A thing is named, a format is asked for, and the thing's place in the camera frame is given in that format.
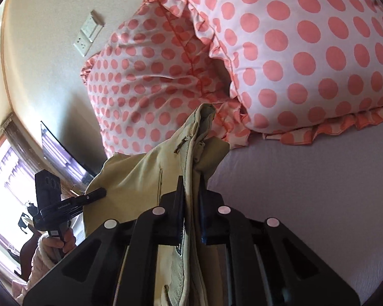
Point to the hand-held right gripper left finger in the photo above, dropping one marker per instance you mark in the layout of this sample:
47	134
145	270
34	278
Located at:
179	212

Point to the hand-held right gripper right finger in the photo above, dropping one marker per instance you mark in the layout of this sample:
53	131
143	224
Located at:
203	216

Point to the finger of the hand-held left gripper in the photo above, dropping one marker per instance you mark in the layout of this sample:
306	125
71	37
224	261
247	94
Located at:
91	196

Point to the beige pants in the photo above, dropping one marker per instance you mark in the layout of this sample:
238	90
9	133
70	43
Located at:
166	178

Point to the person's left forearm pink sleeve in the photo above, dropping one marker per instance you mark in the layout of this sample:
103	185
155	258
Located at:
35	269

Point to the person's left hand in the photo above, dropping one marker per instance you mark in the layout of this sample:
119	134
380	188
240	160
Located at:
62	240

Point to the black flat screen television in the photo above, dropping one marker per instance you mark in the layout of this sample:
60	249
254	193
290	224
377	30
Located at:
63	156

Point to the window with curtain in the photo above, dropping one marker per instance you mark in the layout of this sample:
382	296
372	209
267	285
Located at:
6	178

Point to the white bed sheet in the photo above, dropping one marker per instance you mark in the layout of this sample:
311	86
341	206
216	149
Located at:
306	178

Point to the pink polka dot pillow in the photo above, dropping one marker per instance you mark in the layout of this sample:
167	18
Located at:
153	79
300	57

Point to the white wall outlet plate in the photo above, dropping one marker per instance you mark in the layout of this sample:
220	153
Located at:
81	45

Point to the white wall switch plate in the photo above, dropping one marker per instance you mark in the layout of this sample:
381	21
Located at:
92	25

